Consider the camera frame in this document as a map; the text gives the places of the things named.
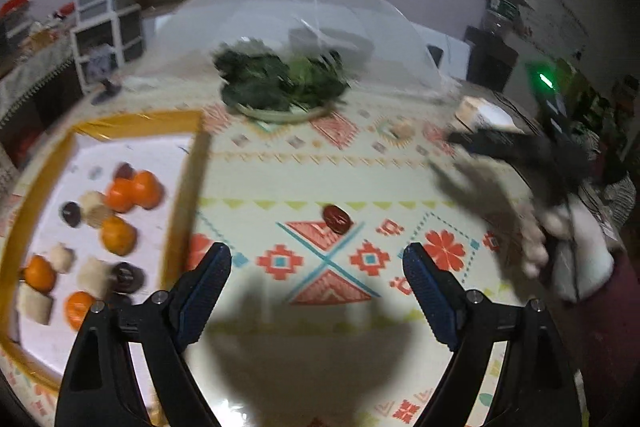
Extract right white gloved hand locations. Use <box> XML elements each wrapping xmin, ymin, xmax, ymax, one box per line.
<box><xmin>518</xmin><ymin>195</ymin><xmax>614</xmax><ymax>303</ymax></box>

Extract octagonal biscuit block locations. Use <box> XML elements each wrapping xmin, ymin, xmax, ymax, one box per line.
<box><xmin>79</xmin><ymin>191</ymin><xmax>114</xmax><ymax>229</ymax></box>

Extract small wafer block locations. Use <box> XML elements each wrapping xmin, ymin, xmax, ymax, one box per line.
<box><xmin>77</xmin><ymin>257</ymin><xmax>112</xmax><ymax>300</ymax></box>

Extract mandarin among plums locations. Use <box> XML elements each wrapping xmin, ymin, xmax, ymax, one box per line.
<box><xmin>23</xmin><ymin>255</ymin><xmax>56</xmax><ymax>294</ymax></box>

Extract orange mandarin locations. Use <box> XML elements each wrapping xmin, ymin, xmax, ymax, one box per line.
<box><xmin>131</xmin><ymin>170</ymin><xmax>163</xmax><ymax>210</ymax></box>

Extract yellow rimmed white tray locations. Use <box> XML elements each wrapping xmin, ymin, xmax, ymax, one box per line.
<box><xmin>1</xmin><ymin>109</ymin><xmax>209</xmax><ymax>393</ymax></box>

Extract plate of spinach leaves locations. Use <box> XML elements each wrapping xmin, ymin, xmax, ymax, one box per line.
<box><xmin>212</xmin><ymin>38</ymin><xmax>349</xmax><ymax>124</ymax></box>

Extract white mesh food cover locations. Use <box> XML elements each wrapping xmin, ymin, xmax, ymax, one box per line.
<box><xmin>143</xmin><ymin>0</ymin><xmax>450</xmax><ymax>100</ymax></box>

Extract small desk fan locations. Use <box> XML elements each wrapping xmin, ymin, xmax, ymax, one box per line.
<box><xmin>87</xmin><ymin>50</ymin><xmax>122</xmax><ymax>105</ymax></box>

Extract Face tissue pack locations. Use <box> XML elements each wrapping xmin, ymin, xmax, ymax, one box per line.
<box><xmin>454</xmin><ymin>96</ymin><xmax>523</xmax><ymax>133</ymax></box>

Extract red date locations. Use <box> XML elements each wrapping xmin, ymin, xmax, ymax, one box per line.
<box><xmin>322</xmin><ymin>205</ymin><xmax>352</xmax><ymax>235</ymax></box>
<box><xmin>113</xmin><ymin>162</ymin><xmax>136</xmax><ymax>180</ymax></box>

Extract dark plum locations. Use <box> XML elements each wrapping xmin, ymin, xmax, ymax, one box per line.
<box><xmin>111</xmin><ymin>262</ymin><xmax>145</xmax><ymax>295</ymax></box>
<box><xmin>60</xmin><ymin>202</ymin><xmax>82</xmax><ymax>228</ymax></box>

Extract white drawer cabinet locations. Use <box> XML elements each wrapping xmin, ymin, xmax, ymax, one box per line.
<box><xmin>70</xmin><ymin>0</ymin><xmax>145</xmax><ymax>92</ymax></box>

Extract black box stand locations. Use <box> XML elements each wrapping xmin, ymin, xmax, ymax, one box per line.
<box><xmin>464</xmin><ymin>26</ymin><xmax>518</xmax><ymax>93</ymax></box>

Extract water bottle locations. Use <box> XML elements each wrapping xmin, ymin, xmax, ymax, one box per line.
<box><xmin>480</xmin><ymin>0</ymin><xmax>518</xmax><ymax>39</ymax></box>

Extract large orange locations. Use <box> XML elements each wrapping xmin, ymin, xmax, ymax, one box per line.
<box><xmin>100</xmin><ymin>216</ymin><xmax>138</xmax><ymax>257</ymax></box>

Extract small biscuit chunk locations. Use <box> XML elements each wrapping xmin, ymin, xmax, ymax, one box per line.
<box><xmin>16</xmin><ymin>282</ymin><xmax>54</xmax><ymax>325</ymax></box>

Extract white chair back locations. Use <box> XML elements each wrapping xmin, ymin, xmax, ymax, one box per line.
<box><xmin>412</xmin><ymin>23</ymin><xmax>471</xmax><ymax>80</ymax></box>

